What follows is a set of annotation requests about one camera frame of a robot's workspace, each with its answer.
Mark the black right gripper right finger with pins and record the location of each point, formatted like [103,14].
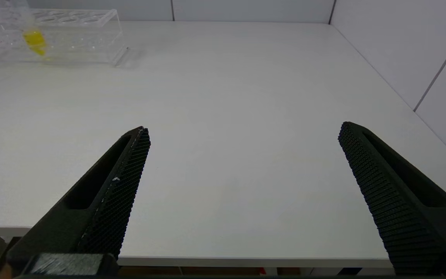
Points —
[401,205]

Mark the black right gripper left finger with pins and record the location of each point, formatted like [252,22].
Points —
[103,201]

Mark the clear acrylic test tube rack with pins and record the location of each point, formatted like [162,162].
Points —
[76,42]

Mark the test tube with yellow pigment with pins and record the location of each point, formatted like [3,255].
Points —
[35,40]

